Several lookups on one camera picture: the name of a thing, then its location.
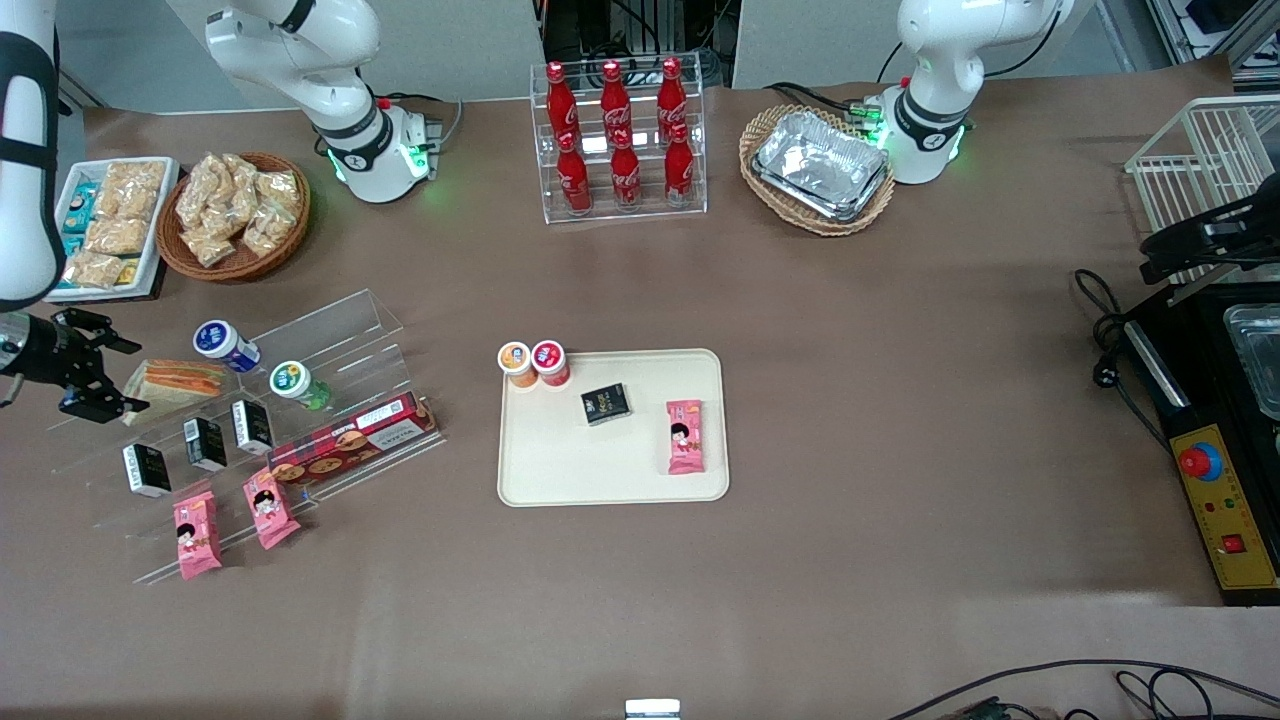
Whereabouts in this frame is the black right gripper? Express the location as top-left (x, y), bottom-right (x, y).
top-left (25, 308), bottom-right (151, 423)

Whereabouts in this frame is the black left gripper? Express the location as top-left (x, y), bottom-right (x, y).
top-left (1140, 195), bottom-right (1280, 285)

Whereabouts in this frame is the triangle sandwich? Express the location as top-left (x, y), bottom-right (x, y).
top-left (122, 358), bottom-right (229, 427)

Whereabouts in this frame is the white rectangular snack tray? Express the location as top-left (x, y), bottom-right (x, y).
top-left (45, 158), bottom-right (181, 303)

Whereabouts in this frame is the silver foil tray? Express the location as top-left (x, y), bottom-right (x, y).
top-left (752, 160), bottom-right (892, 224)
top-left (757, 110), bottom-right (887, 213)

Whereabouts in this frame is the cream plastic tray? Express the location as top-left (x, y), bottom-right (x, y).
top-left (497, 348), bottom-right (731, 508)

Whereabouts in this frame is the small black carton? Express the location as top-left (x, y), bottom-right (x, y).
top-left (122, 442), bottom-right (173, 499)
top-left (232, 398), bottom-right (276, 456)
top-left (581, 383), bottom-right (633, 427)
top-left (183, 416), bottom-right (229, 473)

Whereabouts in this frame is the blue-lid small cup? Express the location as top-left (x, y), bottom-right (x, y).
top-left (192, 318), bottom-right (263, 374)

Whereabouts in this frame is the steel food container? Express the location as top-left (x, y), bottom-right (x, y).
top-left (1223, 304), bottom-right (1280, 422)

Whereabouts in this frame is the black sealing machine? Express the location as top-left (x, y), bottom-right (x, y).
top-left (1118, 280), bottom-right (1280, 607)

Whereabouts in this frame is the dark brown wicker basket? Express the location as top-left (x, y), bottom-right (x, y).
top-left (156, 152), bottom-right (312, 284)

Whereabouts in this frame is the green-lid small cup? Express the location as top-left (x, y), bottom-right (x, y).
top-left (268, 360), bottom-right (331, 412)

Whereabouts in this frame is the pink snack packet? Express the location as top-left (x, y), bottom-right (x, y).
top-left (172, 490), bottom-right (224, 581)
top-left (666, 399), bottom-right (707, 476)
top-left (243, 468), bottom-right (301, 551)

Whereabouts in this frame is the red emergency stop button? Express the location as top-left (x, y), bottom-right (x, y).
top-left (1179, 441), bottom-right (1224, 484)

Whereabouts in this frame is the clear acrylic stepped shelf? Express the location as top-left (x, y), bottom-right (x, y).
top-left (45, 288), bottom-right (447, 586)

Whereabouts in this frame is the red cookie box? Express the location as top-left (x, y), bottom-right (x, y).
top-left (266, 390), bottom-right (441, 488)

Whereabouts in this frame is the light tan wicker basket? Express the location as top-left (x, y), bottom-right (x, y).
top-left (739, 104), bottom-right (897, 238)

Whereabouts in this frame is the orange-lid small cup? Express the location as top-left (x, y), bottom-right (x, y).
top-left (497, 341), bottom-right (538, 389)

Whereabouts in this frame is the red-lid small cup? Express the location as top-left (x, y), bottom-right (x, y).
top-left (530, 340), bottom-right (572, 389)

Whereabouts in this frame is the red cola bottle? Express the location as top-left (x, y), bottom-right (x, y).
top-left (609, 130), bottom-right (643, 210)
top-left (664, 124), bottom-right (696, 206)
top-left (545, 62), bottom-right (581, 141)
top-left (598, 61), bottom-right (631, 141)
top-left (656, 57), bottom-right (689, 136)
top-left (556, 132), bottom-right (593, 214)

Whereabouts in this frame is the clear acrylic bottle rack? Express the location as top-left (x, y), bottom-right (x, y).
top-left (529, 52), bottom-right (709, 225)

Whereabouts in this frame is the black equipment rack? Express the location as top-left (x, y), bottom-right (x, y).
top-left (538, 0), bottom-right (739, 89)

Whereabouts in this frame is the black power cable with plug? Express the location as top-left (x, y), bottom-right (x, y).
top-left (1073, 268), bottom-right (1173, 453)

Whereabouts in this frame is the silver machine handle bar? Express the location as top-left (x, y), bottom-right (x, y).
top-left (1124, 320), bottom-right (1192, 410)

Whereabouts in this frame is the white wire rack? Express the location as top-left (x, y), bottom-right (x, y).
top-left (1124, 95), bottom-right (1280, 301)

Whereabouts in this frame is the black cable bundle at base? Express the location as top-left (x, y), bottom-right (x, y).
top-left (763, 80), bottom-right (886, 129)

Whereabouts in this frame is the black cable on table edge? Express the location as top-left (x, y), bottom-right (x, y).
top-left (885, 658), bottom-right (1280, 720)

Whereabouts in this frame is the grey cable at arm base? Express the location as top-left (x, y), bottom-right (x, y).
top-left (378, 90), bottom-right (467, 156)

